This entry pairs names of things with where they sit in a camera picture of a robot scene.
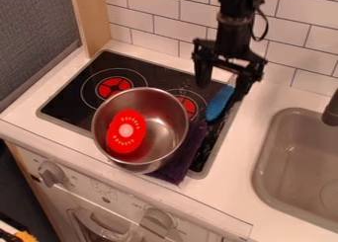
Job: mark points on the silver pot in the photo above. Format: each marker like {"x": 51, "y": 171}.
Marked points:
{"x": 154, "y": 120}

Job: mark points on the toy sink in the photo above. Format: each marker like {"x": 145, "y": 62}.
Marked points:
{"x": 299, "y": 173}

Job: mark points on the red toy tomato slice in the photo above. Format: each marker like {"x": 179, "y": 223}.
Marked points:
{"x": 126, "y": 131}

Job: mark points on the blue toy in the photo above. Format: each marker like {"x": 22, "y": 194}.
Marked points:
{"x": 219, "y": 103}

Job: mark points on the purple cloth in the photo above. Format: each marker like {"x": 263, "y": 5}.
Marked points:
{"x": 182, "y": 157}

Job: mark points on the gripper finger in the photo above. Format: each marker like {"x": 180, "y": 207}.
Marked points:
{"x": 244, "y": 84}
{"x": 203, "y": 71}

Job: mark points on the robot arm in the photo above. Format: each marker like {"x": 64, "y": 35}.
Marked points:
{"x": 235, "y": 9}

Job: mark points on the toy stove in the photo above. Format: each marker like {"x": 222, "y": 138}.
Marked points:
{"x": 119, "y": 97}

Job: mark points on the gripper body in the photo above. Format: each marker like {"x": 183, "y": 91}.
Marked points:
{"x": 232, "y": 45}

